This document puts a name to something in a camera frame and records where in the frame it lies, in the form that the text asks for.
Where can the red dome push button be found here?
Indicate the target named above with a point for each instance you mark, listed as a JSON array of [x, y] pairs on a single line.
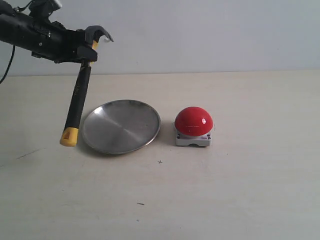
[[193, 126]]

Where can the black and yellow claw hammer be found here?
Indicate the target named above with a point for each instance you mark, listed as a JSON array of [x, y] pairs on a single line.
[[69, 137]]

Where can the round stainless steel plate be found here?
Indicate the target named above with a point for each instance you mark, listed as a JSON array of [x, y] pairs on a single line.
[[120, 127]]

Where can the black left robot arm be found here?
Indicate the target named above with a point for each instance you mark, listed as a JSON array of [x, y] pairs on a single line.
[[25, 32]]

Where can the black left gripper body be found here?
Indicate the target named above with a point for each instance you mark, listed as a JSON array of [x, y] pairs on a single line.
[[62, 44]]

